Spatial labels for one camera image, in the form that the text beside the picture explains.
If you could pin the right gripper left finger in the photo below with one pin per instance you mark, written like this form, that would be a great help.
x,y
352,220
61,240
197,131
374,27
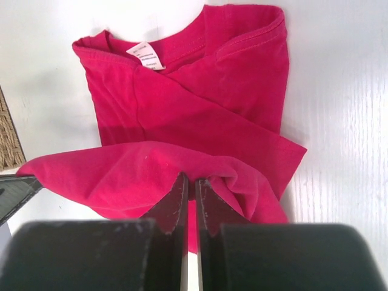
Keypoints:
x,y
167,259

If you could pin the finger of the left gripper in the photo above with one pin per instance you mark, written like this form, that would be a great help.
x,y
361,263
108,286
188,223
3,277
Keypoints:
x,y
15,193

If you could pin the wicker laundry basket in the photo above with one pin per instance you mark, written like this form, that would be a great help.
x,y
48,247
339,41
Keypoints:
x,y
12,155

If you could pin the magenta t shirt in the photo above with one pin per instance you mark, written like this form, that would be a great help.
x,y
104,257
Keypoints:
x,y
213,112

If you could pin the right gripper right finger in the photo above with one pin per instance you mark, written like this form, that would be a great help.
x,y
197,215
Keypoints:
x,y
212,212

